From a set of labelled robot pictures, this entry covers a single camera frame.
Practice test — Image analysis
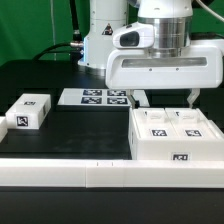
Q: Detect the thin white cable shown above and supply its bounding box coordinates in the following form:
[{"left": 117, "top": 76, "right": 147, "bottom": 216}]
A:
[{"left": 49, "top": 0, "right": 56, "bottom": 61}]

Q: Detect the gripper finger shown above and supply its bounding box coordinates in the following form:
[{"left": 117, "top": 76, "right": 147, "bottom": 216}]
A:
[
  {"left": 187, "top": 88, "right": 200, "bottom": 108},
  {"left": 128, "top": 90, "right": 137, "bottom": 109}
]

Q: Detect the white left fence rail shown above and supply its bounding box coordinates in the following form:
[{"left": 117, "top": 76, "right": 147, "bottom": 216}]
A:
[{"left": 0, "top": 116, "right": 7, "bottom": 143}]

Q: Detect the white small door part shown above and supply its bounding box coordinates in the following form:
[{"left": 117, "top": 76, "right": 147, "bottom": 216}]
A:
[
  {"left": 134, "top": 108, "right": 177, "bottom": 139},
  {"left": 165, "top": 108, "right": 215, "bottom": 139}
]

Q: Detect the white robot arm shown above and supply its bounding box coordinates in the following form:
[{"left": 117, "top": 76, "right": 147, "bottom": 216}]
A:
[{"left": 79, "top": 0, "right": 224, "bottom": 104}]

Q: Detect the white fence rail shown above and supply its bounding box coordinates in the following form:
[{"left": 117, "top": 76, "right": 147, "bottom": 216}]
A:
[
  {"left": 0, "top": 116, "right": 7, "bottom": 143},
  {"left": 0, "top": 158, "right": 224, "bottom": 188}
]

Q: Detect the white front fence rail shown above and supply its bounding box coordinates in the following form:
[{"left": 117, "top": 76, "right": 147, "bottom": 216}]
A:
[{"left": 0, "top": 158, "right": 224, "bottom": 188}]

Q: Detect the white flat tagged top panel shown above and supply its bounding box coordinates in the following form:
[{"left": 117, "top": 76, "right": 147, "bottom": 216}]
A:
[{"left": 58, "top": 88, "right": 131, "bottom": 107}]

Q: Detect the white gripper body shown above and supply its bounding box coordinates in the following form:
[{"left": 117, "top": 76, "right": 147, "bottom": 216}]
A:
[{"left": 106, "top": 45, "right": 223, "bottom": 90}]

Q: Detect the black thick cable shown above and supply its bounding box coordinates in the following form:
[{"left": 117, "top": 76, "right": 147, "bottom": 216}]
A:
[{"left": 32, "top": 0, "right": 85, "bottom": 61}]

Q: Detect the white cabinet body box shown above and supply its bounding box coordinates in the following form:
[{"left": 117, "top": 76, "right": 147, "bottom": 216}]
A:
[{"left": 128, "top": 109, "right": 224, "bottom": 161}]

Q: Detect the white tagged block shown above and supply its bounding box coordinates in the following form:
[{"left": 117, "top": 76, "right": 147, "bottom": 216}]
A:
[{"left": 6, "top": 94, "right": 51, "bottom": 129}]

